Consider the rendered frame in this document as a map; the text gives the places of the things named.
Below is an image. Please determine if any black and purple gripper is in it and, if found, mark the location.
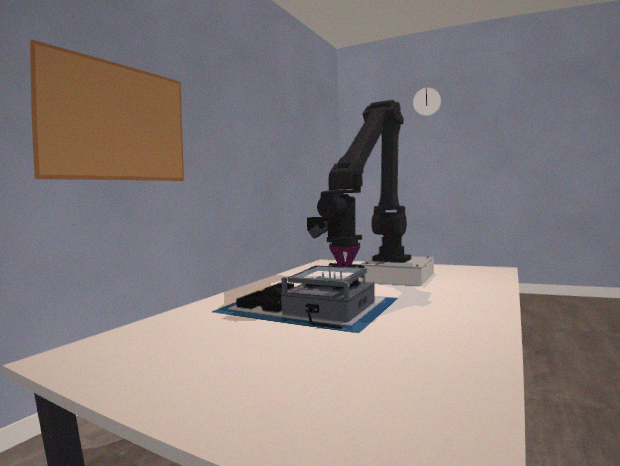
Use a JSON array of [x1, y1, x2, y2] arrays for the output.
[[327, 216, 362, 267]]

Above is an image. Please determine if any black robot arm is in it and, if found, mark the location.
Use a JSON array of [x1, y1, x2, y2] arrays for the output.
[[307, 100, 411, 263]]

